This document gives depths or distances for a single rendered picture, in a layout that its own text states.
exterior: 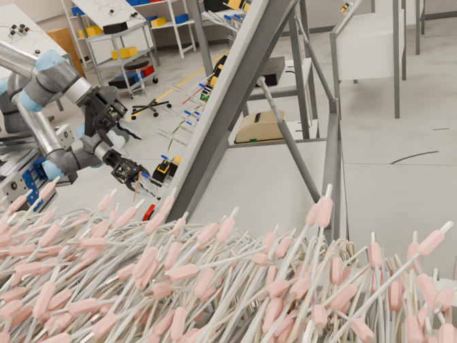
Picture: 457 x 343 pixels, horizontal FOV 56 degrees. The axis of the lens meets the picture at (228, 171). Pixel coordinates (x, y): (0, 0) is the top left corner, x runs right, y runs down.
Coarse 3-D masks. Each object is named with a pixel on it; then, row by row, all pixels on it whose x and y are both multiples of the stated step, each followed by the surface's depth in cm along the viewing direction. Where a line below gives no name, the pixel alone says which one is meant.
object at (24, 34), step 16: (0, 16) 585; (16, 16) 602; (0, 32) 569; (16, 32) 586; (32, 32) 603; (32, 48) 586; (48, 48) 604; (0, 80) 564; (0, 112) 569; (0, 128) 583
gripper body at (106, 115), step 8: (96, 88) 122; (88, 96) 122; (96, 96) 123; (80, 104) 123; (88, 104) 125; (96, 104) 123; (104, 104) 122; (112, 104) 125; (120, 104) 127; (96, 112) 126; (104, 112) 122; (112, 112) 125; (120, 112) 126; (96, 120) 125; (104, 120) 126; (112, 120) 124; (104, 128) 126
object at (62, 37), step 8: (48, 32) 790; (56, 32) 788; (64, 32) 803; (56, 40) 789; (64, 40) 804; (72, 40) 822; (64, 48) 805; (72, 48) 822; (72, 56) 823; (80, 64) 841; (80, 72) 842
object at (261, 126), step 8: (256, 112) 251; (264, 112) 249; (272, 112) 247; (280, 112) 246; (248, 120) 244; (256, 120) 238; (264, 120) 237; (272, 120) 236; (240, 128) 241; (248, 128) 236; (256, 128) 235; (264, 128) 234; (272, 128) 234; (240, 136) 239; (248, 136) 238; (256, 136) 238; (264, 136) 237; (272, 136) 236; (280, 136) 235
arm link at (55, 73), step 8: (40, 56) 117; (48, 56) 117; (56, 56) 119; (40, 64) 117; (48, 64) 117; (56, 64) 118; (64, 64) 119; (40, 72) 119; (48, 72) 118; (56, 72) 118; (64, 72) 119; (72, 72) 120; (40, 80) 120; (48, 80) 119; (56, 80) 119; (64, 80) 119; (72, 80) 120; (48, 88) 121; (56, 88) 122; (64, 88) 120
